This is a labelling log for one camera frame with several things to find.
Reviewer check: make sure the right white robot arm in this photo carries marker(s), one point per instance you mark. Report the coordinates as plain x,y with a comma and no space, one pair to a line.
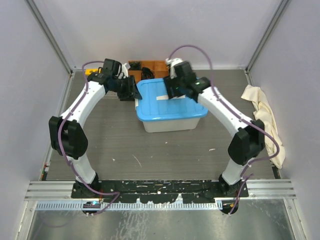
247,137

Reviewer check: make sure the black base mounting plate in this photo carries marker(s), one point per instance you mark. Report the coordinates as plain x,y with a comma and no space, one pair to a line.
168,191

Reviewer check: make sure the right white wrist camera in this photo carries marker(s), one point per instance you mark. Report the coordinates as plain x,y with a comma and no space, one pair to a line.
170,63

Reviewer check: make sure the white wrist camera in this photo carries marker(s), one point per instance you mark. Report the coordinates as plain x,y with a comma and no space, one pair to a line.
124,73
170,63

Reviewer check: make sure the rolled tie orange pattern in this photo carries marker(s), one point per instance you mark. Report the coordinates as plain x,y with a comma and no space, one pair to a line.
147,73

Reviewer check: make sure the wooden compartment tray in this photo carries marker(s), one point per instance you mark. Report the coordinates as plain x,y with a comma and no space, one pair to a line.
158,67

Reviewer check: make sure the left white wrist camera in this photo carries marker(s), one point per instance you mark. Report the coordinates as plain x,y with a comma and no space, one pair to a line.
124,73

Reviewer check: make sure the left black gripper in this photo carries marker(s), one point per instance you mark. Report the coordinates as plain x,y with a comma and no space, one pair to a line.
132,92

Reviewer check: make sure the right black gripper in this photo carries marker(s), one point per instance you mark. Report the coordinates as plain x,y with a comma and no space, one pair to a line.
170,83

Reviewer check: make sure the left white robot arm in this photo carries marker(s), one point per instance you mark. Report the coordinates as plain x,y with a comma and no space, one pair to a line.
66,131

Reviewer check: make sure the rolled tie top left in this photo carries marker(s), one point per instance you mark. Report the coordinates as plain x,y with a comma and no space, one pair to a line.
135,65

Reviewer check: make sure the clear glass stirring rod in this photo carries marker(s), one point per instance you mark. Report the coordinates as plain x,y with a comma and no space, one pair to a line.
137,160

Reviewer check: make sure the yellow test tube rack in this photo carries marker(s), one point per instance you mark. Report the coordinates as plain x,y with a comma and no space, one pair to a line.
91,70

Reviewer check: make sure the blue plastic lid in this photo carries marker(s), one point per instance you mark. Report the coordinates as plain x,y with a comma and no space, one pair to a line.
155,104

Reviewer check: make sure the white plastic tub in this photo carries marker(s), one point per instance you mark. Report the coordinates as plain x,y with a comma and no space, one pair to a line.
171,125

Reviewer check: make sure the cream cloth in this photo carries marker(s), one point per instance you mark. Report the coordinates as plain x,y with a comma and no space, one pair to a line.
264,112

